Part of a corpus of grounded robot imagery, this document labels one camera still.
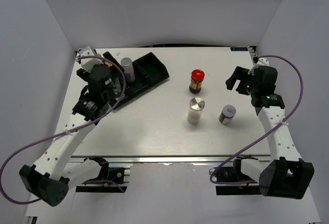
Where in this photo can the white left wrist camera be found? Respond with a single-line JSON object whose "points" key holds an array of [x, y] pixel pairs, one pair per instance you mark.
{"points": [[86, 58]]}

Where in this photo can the aluminium table frame rail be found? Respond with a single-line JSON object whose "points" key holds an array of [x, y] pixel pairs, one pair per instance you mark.
{"points": [[129, 160]]}

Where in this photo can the clear glass bottle gold pourer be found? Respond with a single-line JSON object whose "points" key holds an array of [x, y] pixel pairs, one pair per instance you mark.
{"points": [[117, 85]]}

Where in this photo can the black three-compartment organizer tray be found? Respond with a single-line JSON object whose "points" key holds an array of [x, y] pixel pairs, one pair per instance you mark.
{"points": [[149, 72]]}

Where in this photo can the silver lid blue label jar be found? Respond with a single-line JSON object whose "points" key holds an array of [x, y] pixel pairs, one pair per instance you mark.
{"points": [[127, 65]]}

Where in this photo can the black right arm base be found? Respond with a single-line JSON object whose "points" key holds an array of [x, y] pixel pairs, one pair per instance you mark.
{"points": [[235, 181]]}

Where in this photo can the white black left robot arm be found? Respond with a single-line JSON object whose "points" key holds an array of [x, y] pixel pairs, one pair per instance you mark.
{"points": [[47, 178]]}

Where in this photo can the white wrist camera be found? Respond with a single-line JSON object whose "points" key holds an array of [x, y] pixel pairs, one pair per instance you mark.
{"points": [[86, 58], [257, 62]]}

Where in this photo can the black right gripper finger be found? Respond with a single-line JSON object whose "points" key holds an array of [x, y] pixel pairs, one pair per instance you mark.
{"points": [[242, 86], [237, 75]]}

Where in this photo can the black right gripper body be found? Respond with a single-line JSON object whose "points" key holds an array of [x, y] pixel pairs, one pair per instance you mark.
{"points": [[253, 87]]}

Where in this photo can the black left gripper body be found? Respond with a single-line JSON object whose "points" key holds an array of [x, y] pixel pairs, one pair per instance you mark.
{"points": [[110, 95]]}

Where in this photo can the red lid sauce jar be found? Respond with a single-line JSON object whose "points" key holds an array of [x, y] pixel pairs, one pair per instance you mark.
{"points": [[197, 77]]}

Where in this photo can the silver lid white powder jar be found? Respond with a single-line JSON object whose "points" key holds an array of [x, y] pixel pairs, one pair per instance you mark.
{"points": [[196, 107]]}

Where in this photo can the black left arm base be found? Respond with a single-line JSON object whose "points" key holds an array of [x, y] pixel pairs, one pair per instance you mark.
{"points": [[109, 179]]}

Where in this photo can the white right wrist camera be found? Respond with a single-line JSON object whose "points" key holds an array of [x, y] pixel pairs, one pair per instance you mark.
{"points": [[257, 62]]}

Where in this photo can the blue logo sticker right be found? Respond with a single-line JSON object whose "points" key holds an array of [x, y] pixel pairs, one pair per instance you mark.
{"points": [[236, 49]]}

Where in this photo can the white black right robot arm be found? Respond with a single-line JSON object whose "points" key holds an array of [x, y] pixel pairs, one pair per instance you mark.
{"points": [[287, 175]]}

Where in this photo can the white lid brown sauce jar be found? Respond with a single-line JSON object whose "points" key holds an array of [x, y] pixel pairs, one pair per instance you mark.
{"points": [[227, 114]]}

